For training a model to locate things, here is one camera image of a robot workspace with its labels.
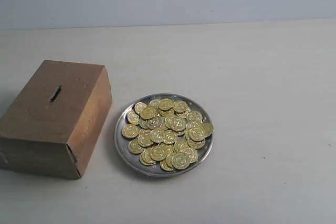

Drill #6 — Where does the gold coin right edge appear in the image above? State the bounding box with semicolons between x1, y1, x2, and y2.
202;122;214;137

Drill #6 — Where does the gold coin upper right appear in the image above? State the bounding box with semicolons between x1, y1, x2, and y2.
186;110;203;123

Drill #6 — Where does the gold coin left edge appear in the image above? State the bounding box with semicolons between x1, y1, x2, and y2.
122;124;139;139

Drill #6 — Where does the gold coin front of pile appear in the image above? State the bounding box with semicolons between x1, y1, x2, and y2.
172;152;190;170

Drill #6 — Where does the gold coin edge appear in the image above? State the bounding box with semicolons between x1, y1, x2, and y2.
122;124;139;139
202;122;214;137

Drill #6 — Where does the gold coin top right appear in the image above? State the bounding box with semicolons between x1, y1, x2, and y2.
172;100;188;113

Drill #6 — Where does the gold coin centre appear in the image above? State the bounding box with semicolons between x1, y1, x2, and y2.
150;129;165;143

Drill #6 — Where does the gold coin right middle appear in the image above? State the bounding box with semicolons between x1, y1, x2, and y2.
188;126;206;142

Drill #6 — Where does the round silver metal plate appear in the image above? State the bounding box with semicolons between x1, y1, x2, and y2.
113;93;213;178

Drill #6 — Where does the gold coin top of pile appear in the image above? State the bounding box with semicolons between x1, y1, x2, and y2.
158;98;173;111

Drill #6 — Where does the gold coin lower left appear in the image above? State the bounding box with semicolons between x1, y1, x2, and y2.
128;140;145;155

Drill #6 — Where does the brown cardboard slotted box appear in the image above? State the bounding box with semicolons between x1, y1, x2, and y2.
1;60;112;179

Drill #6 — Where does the gold coin upper left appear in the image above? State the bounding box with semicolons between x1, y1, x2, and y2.
134;102;148;115

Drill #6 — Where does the gold coin of pile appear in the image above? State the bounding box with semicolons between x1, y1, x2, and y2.
172;152;190;170
158;98;173;111

